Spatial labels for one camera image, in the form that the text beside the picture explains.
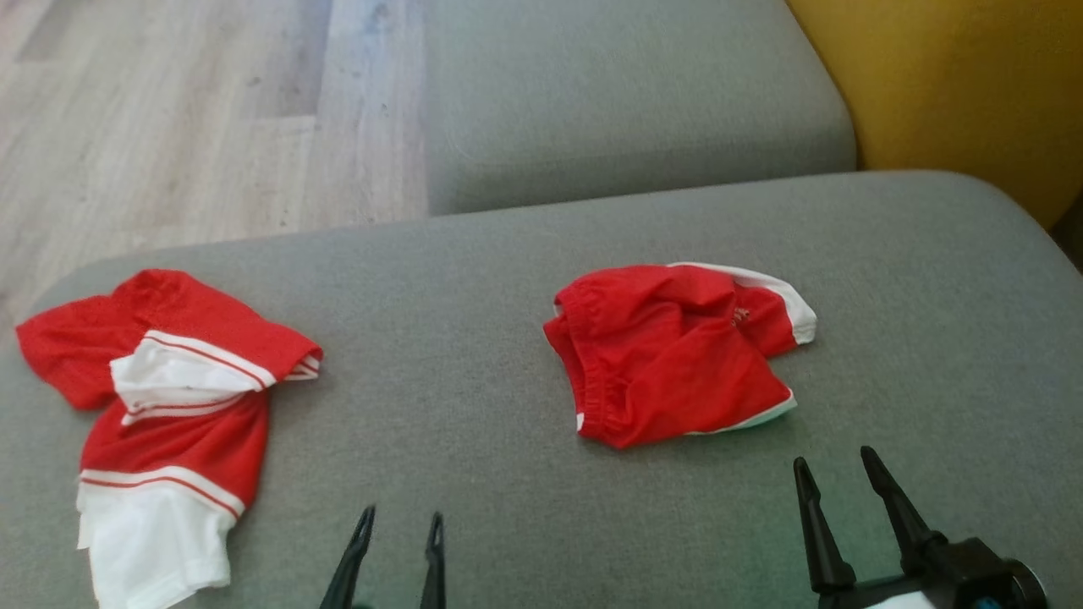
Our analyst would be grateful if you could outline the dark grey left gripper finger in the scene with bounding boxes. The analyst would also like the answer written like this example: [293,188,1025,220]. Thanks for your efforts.
[421,512,446,609]
[320,505,376,609]

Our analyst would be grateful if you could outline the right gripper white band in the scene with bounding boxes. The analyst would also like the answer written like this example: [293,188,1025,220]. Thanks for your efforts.
[793,446,947,609]

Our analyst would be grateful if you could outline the red and white jersey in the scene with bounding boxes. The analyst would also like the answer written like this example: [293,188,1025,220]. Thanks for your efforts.
[15,268,324,609]

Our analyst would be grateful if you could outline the red shorts with white trim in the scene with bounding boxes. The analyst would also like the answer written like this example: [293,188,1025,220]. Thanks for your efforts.
[543,262,818,449]

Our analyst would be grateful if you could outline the large grey sofa seat cushion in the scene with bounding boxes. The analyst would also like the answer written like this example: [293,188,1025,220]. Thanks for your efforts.
[0,169,1083,609]

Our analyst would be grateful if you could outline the yellow cushion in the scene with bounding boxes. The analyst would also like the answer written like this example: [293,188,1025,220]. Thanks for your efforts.
[785,0,1083,231]

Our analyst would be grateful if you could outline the small grey sofa cushion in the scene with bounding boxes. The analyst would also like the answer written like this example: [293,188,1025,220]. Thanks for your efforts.
[423,0,858,217]

